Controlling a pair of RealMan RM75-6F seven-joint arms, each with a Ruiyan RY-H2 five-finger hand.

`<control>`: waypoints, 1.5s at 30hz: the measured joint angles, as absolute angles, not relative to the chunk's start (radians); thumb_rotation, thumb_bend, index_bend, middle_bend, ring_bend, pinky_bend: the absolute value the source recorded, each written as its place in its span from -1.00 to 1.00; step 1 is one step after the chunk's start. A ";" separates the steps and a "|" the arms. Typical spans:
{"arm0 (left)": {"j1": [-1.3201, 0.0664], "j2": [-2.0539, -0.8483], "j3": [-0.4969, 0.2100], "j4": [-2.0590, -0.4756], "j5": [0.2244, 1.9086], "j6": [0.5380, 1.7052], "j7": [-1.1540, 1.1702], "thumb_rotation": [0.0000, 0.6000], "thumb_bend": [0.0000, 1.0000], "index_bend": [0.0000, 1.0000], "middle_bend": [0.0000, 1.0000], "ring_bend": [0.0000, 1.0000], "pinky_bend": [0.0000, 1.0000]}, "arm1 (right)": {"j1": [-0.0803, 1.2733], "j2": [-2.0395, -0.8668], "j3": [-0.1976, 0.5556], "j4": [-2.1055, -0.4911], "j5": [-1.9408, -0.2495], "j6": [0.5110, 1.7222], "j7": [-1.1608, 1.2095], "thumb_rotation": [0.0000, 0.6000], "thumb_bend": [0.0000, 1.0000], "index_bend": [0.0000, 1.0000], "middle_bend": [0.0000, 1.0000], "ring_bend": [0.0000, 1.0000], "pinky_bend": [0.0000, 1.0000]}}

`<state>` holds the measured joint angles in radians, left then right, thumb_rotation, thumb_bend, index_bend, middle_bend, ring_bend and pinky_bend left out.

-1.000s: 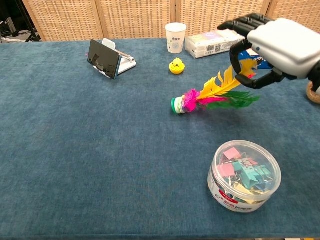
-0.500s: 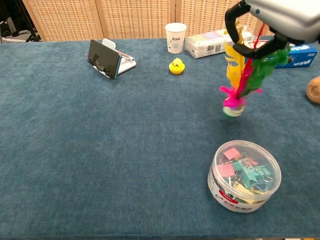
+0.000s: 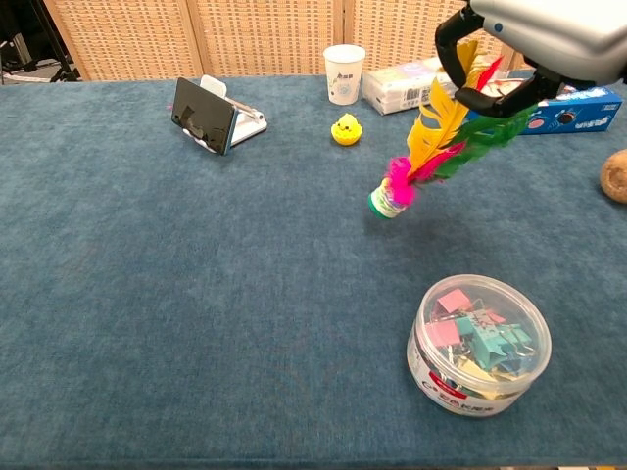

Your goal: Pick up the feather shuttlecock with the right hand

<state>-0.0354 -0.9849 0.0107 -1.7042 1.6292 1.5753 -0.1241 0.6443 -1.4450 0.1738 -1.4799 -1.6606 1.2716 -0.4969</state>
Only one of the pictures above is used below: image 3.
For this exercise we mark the white paper cup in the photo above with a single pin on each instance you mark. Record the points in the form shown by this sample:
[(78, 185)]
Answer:
[(344, 73)]

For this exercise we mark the yellow chick toy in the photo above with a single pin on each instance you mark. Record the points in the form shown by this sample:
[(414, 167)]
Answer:
[(346, 129)]

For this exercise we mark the blue cookie box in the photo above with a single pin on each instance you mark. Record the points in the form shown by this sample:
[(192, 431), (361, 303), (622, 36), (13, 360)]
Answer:
[(578, 115)]

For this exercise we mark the brown round fruit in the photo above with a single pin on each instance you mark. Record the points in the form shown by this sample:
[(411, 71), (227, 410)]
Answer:
[(616, 177)]

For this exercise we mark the white phone stand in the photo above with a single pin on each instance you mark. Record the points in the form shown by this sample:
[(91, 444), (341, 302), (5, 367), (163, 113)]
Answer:
[(247, 123)]

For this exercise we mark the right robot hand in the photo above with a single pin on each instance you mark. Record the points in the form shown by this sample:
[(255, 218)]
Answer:
[(563, 34)]

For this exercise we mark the black smartphone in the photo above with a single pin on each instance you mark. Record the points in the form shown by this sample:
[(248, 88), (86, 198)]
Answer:
[(203, 116)]

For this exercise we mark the woven rattan folding screen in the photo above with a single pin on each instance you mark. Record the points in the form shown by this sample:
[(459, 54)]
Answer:
[(245, 36)]

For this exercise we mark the clear tub of binder clips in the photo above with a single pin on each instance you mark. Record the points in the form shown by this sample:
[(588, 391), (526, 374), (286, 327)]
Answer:
[(479, 344)]

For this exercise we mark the colourful feather shuttlecock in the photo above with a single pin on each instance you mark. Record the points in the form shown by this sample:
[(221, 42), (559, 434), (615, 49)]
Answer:
[(433, 147)]

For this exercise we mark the blue table cloth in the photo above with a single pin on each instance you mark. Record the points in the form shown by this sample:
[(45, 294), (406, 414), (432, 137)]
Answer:
[(196, 294)]

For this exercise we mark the pack of tissue packets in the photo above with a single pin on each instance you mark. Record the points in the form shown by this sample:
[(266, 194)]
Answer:
[(397, 88)]

